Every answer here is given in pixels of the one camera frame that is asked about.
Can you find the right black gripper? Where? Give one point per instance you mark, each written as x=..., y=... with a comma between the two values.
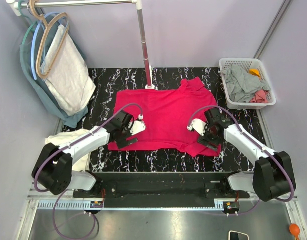
x=209, y=142

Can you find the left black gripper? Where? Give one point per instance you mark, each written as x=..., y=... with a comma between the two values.
x=126, y=141

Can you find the pink red t shirt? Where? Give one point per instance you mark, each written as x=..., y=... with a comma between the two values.
x=166, y=115

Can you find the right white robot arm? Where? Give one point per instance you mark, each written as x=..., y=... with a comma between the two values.
x=272, y=177

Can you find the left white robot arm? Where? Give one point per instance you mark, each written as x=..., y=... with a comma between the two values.
x=53, y=171

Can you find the cream folded t shirt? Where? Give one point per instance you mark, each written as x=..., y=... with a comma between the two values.
x=63, y=140

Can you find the grey t shirt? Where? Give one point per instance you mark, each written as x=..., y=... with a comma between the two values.
x=242, y=86

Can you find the white plastic laundry basket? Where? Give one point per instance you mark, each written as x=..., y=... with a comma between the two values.
x=246, y=64

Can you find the salmon pink t shirt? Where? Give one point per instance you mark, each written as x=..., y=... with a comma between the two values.
x=260, y=97

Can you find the white towel on hanger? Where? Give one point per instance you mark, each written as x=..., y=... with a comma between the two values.
x=68, y=80

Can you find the orange garment in basket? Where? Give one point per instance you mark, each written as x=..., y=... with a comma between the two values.
x=255, y=72

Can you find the smartphone with white edge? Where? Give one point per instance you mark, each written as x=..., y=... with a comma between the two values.
x=234, y=235

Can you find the teal garment on hanger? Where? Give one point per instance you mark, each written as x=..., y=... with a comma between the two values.
x=40, y=87

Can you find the orange ball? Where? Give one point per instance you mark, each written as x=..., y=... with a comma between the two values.
x=295, y=231

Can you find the blue plastic hanger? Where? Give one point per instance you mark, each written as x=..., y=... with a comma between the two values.
x=46, y=22

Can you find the green plastic hanger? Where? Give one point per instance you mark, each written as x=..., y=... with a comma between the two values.
x=33, y=25

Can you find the metal clothes rack stand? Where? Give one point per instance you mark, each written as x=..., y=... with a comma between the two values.
x=33, y=4

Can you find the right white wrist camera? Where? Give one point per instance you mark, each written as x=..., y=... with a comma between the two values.
x=198, y=126

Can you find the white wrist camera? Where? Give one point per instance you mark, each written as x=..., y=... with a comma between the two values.
x=198, y=126
x=137, y=126

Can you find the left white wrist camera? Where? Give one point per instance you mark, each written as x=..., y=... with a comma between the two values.
x=137, y=126

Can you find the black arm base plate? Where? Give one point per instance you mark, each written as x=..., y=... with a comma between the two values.
x=149, y=190

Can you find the aluminium frame rail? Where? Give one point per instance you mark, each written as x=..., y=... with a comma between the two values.
x=64, y=217

